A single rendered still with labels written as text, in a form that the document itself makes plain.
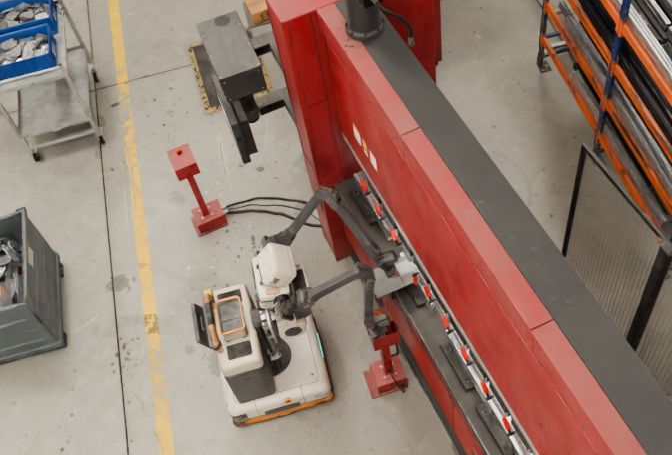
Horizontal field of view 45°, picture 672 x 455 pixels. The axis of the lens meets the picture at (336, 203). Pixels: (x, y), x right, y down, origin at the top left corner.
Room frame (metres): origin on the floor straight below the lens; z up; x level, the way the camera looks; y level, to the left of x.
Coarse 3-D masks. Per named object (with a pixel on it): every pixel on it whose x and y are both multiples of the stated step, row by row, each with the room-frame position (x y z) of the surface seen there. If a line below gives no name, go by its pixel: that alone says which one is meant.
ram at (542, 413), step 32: (352, 96) 2.93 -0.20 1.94; (352, 128) 3.02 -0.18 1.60; (384, 128) 2.55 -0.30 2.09; (384, 160) 2.59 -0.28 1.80; (384, 192) 2.64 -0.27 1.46; (416, 192) 2.23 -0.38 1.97; (416, 224) 2.25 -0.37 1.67; (448, 256) 1.93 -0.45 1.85; (448, 288) 1.94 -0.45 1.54; (480, 288) 1.65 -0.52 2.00; (480, 320) 1.64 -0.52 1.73; (480, 352) 1.63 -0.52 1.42; (512, 352) 1.39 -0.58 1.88; (512, 384) 1.37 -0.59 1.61; (544, 384) 1.18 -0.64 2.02; (512, 416) 1.34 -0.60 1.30; (544, 416) 1.14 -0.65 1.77; (544, 448) 1.10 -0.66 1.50; (576, 448) 0.95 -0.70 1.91
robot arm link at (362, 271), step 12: (360, 264) 2.26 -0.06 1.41; (336, 276) 2.24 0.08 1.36; (348, 276) 2.21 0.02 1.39; (360, 276) 2.19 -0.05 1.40; (372, 276) 2.19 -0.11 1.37; (312, 288) 2.24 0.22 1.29; (324, 288) 2.21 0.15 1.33; (336, 288) 2.20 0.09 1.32; (300, 300) 2.20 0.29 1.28; (312, 300) 2.18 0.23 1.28
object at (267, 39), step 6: (258, 36) 3.80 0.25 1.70; (264, 36) 3.79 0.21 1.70; (270, 36) 3.78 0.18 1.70; (252, 42) 3.76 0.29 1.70; (258, 42) 3.75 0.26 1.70; (264, 42) 3.74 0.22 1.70; (270, 42) 3.73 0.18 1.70; (258, 48) 3.77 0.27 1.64; (264, 48) 3.76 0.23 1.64; (270, 48) 3.73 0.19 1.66; (276, 48) 3.67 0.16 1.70; (258, 54) 3.72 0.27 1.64; (276, 54) 3.62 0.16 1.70; (276, 60) 3.63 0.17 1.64
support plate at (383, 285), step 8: (376, 272) 2.43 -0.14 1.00; (376, 280) 2.38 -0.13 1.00; (384, 280) 2.37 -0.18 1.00; (392, 280) 2.36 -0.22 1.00; (400, 280) 2.35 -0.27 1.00; (408, 280) 2.34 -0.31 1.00; (376, 288) 2.33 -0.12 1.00; (384, 288) 2.32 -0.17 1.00; (392, 288) 2.31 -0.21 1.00; (400, 288) 2.30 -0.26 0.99; (376, 296) 2.28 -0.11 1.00
